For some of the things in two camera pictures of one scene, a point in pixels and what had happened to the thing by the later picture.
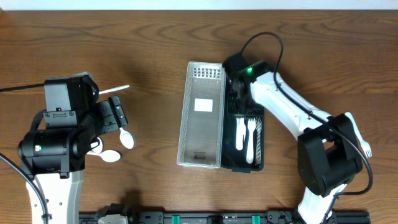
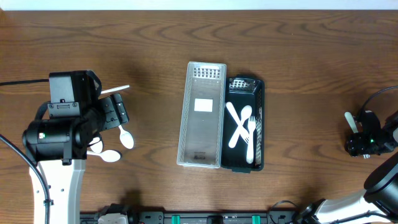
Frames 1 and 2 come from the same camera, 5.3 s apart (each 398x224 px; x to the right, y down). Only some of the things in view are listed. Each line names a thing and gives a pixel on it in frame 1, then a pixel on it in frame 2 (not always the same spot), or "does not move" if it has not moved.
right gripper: (257, 112) -> (357, 144)
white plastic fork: (365, 146) does not move
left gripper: (110, 112) does not move
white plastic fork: (250, 153) does not move
